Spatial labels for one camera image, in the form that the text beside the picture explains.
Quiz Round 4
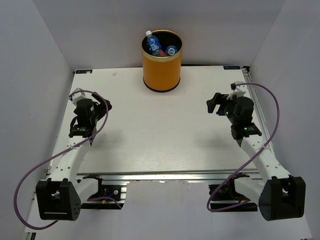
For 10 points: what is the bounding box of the blue corner sticker right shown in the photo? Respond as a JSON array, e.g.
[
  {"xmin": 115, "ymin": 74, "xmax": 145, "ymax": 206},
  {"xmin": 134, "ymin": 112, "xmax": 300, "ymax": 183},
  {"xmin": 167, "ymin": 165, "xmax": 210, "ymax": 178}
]
[{"xmin": 223, "ymin": 65, "xmax": 241, "ymax": 70}]

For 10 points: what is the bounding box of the red label water bottle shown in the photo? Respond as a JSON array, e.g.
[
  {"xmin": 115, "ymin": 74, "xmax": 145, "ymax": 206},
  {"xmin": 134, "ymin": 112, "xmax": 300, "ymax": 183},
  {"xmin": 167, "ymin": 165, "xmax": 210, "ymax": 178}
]
[{"xmin": 155, "ymin": 49, "xmax": 167, "ymax": 58}]

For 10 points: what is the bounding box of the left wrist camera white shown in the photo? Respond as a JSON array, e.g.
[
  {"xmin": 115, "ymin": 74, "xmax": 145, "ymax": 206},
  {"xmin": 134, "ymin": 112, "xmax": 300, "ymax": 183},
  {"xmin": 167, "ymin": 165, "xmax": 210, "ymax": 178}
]
[{"xmin": 69, "ymin": 88, "xmax": 87, "ymax": 106}]

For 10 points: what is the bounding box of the aluminium table frame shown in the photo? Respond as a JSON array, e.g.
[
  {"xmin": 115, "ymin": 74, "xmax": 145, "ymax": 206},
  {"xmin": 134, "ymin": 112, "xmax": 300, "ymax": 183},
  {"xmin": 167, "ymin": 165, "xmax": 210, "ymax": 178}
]
[{"xmin": 43, "ymin": 66, "xmax": 263, "ymax": 185}]

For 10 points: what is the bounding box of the large blue label bottle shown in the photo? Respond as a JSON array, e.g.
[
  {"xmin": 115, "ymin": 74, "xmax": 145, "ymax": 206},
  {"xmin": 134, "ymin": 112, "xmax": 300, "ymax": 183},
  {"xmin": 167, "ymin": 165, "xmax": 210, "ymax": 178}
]
[{"xmin": 145, "ymin": 30, "xmax": 162, "ymax": 56}]

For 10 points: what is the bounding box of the blue corner sticker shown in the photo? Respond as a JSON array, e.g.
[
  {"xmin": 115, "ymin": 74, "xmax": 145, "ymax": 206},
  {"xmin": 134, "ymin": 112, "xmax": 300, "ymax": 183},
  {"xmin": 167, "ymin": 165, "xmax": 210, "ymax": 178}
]
[
  {"xmin": 75, "ymin": 69, "xmax": 93, "ymax": 74},
  {"xmin": 223, "ymin": 65, "xmax": 241, "ymax": 70}
]

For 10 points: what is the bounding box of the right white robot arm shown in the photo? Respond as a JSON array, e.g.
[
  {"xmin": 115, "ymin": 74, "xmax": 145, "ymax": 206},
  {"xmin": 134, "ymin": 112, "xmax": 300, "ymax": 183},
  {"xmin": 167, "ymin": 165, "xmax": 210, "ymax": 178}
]
[{"xmin": 206, "ymin": 92, "xmax": 306, "ymax": 221}]

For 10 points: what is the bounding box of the blue corner sticker left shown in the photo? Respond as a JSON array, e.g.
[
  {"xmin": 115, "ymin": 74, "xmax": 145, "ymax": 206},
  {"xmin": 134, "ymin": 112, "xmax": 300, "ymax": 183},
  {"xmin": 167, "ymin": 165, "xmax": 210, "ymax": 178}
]
[{"xmin": 75, "ymin": 69, "xmax": 93, "ymax": 74}]

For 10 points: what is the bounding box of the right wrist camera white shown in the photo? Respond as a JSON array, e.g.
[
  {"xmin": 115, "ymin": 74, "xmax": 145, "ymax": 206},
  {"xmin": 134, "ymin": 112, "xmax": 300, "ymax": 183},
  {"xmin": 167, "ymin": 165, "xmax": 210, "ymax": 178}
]
[{"xmin": 226, "ymin": 81, "xmax": 248, "ymax": 100}]

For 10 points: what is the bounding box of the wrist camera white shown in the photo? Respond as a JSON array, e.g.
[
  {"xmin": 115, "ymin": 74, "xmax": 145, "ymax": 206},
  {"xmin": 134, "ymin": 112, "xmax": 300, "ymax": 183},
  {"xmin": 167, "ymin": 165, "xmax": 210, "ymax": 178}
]
[
  {"xmin": 69, "ymin": 88, "xmax": 87, "ymax": 106},
  {"xmin": 226, "ymin": 81, "xmax": 248, "ymax": 100}
]

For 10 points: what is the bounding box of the orange cylindrical bin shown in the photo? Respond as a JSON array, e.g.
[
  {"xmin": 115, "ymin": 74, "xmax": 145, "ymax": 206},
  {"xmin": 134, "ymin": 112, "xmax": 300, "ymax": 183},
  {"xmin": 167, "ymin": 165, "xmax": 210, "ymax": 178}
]
[{"xmin": 141, "ymin": 29, "xmax": 183, "ymax": 93}]

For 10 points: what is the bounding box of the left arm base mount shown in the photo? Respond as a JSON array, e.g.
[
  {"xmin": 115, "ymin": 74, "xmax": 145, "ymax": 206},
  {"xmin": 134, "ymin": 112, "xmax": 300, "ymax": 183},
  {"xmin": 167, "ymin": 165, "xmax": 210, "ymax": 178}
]
[{"xmin": 76, "ymin": 174, "xmax": 127, "ymax": 210}]

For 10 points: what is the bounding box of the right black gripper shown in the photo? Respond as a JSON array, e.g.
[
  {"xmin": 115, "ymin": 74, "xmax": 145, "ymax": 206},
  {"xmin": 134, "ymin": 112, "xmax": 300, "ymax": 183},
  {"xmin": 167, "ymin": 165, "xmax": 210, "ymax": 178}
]
[{"xmin": 206, "ymin": 93, "xmax": 238, "ymax": 125}]

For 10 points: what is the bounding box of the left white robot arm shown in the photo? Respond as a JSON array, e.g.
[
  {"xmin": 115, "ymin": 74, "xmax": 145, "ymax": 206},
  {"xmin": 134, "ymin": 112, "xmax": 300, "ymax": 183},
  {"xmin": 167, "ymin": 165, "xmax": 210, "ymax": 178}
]
[{"xmin": 35, "ymin": 92, "xmax": 112, "ymax": 221}]

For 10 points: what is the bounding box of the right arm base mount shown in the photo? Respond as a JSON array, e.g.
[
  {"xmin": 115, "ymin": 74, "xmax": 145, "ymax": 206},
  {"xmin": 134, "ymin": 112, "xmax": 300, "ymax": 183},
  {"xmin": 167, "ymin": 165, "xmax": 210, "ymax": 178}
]
[{"xmin": 210, "ymin": 186, "xmax": 258, "ymax": 212}]

